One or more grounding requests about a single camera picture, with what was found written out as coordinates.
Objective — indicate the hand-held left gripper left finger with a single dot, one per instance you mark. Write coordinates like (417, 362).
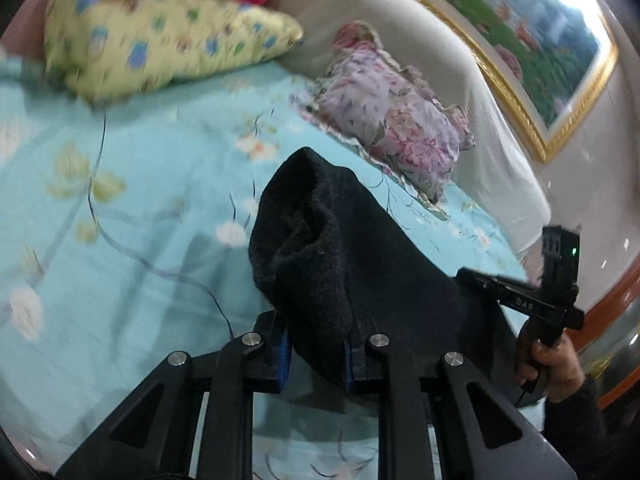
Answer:
(282, 356)

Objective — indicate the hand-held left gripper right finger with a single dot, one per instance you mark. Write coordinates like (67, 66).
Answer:
(351, 366)

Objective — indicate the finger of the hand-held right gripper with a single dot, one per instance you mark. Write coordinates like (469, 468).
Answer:
(492, 285)

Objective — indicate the black pants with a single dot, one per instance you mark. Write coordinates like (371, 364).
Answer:
(325, 240)

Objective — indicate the person's right forearm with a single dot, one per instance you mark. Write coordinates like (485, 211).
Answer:
(575, 427)

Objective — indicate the person's right hand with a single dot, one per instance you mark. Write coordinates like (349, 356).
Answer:
(560, 366)

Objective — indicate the brown wooden furniture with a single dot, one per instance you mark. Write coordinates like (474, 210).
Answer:
(607, 320)

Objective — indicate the floral ruffled pillow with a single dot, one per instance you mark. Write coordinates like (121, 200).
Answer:
(395, 110)

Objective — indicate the teal floral bed sheet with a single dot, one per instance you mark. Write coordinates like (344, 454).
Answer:
(150, 200)

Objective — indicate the beige padded headboard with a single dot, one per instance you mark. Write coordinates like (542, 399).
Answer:
(450, 60)

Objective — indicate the gold framed floral painting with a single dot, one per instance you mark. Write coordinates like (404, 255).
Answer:
(530, 25)

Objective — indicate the yellow printed pillow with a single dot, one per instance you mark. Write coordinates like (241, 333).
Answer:
(165, 40)

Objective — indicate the pink cloth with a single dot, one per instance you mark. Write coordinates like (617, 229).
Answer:
(22, 27)

